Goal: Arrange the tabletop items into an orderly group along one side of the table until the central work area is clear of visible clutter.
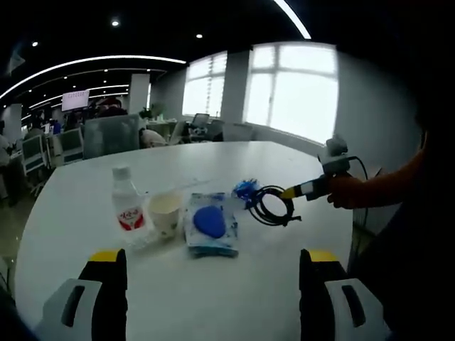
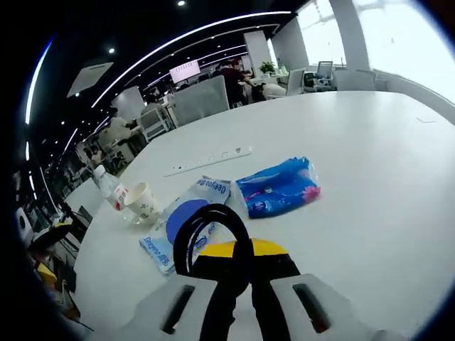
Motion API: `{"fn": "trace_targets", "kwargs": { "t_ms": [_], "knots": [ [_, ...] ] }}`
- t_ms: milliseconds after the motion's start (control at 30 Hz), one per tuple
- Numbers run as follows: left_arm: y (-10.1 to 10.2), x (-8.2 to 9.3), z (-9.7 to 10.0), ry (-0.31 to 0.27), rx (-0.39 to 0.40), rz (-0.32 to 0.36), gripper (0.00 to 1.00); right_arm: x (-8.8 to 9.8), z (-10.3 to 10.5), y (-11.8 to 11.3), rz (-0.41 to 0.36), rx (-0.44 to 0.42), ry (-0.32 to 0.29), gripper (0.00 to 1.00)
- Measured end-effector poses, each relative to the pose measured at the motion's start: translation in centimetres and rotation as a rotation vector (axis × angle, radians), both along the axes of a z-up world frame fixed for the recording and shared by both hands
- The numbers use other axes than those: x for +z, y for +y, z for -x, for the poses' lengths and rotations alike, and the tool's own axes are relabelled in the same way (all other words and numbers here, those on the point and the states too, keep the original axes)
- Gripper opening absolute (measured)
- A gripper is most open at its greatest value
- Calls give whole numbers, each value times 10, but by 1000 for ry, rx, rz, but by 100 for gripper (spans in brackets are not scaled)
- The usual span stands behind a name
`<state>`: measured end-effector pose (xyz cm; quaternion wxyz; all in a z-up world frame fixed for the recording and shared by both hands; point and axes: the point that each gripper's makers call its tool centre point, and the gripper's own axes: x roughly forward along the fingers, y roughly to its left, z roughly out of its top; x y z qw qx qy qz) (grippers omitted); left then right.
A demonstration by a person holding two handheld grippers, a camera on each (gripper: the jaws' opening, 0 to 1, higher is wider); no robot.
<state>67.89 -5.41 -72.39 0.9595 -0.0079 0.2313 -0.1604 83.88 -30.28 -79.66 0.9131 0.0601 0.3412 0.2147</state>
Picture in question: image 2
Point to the green potted plant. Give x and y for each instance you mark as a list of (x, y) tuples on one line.
[(267, 68)]

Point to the clear water bottle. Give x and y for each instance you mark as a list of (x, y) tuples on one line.
[(110, 192)]

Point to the blue mask package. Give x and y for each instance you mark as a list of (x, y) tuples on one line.
[(209, 188)]

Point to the white power strip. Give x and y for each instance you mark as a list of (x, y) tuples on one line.
[(209, 160)]

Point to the grey office chair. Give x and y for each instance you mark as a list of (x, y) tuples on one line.
[(355, 80)]

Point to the thin white paper slip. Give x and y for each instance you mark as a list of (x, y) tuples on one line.
[(426, 120)]

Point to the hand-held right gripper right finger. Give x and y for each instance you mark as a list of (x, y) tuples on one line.
[(284, 270)]

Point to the long curved ceiling light strip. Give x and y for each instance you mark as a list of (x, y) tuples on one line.
[(177, 39)]

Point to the ceiling air conditioner vent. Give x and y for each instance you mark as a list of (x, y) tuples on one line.
[(89, 80)]

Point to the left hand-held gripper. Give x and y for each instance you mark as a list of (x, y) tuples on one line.
[(24, 227)]

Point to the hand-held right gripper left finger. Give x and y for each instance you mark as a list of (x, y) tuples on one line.
[(156, 305)]

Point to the blue tissue pack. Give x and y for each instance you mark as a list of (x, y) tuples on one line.
[(277, 188)]

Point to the wide window with blinds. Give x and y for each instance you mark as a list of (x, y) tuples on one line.
[(409, 39)]

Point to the wall monitor screen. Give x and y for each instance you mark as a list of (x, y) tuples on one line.
[(185, 71)]

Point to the straight ceiling light strip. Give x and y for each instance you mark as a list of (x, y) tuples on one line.
[(33, 81)]

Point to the white paper cup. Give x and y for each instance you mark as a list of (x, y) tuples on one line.
[(142, 202)]

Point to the white office chair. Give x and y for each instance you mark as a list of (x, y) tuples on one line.
[(296, 81), (154, 124)]

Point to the grey partition panel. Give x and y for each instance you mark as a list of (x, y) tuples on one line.
[(200, 99)]

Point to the narrow window with blinds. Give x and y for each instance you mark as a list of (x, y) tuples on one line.
[(320, 32)]

